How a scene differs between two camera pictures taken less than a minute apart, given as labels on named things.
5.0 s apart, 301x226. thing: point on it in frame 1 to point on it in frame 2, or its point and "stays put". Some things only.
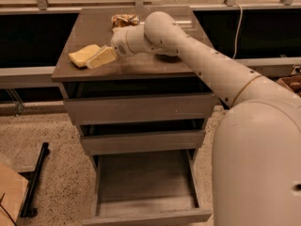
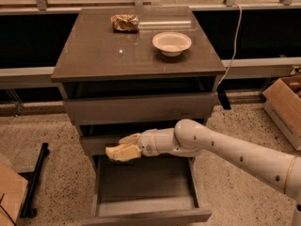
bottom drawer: (148, 189) stays put
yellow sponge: (80, 57) to (124, 152)
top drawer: (142, 109) stays put
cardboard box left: (13, 186) stays put
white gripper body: (119, 43) to (147, 143)
